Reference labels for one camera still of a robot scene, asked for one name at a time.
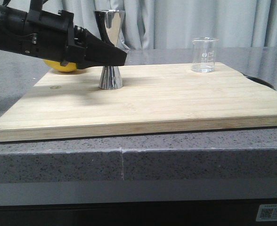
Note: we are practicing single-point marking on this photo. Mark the wooden cutting board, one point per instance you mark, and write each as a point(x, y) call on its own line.
point(154, 98)

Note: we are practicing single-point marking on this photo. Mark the black cutting board handle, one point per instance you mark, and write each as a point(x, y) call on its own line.
point(259, 81)

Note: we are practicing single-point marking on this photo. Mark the grey curtain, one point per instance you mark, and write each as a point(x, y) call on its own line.
point(171, 24)

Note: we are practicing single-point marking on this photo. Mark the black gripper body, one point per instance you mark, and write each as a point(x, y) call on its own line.
point(41, 34)

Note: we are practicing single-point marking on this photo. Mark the steel double jigger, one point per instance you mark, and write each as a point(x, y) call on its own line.
point(109, 24)

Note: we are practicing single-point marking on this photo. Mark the small glass beaker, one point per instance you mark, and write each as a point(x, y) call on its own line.
point(204, 54)

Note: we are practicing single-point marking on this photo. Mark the white QR code sticker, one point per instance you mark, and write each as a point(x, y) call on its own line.
point(267, 213)

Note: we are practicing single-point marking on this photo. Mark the yellow lemon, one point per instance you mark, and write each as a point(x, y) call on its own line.
point(70, 67)

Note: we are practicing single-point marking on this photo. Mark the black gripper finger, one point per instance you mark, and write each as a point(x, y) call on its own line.
point(99, 53)

